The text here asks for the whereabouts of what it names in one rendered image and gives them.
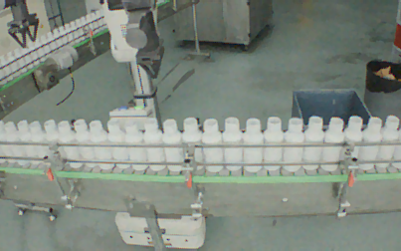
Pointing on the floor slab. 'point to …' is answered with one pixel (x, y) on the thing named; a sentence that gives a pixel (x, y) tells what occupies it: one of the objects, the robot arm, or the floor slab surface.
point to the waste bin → (389, 90)
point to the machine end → (224, 21)
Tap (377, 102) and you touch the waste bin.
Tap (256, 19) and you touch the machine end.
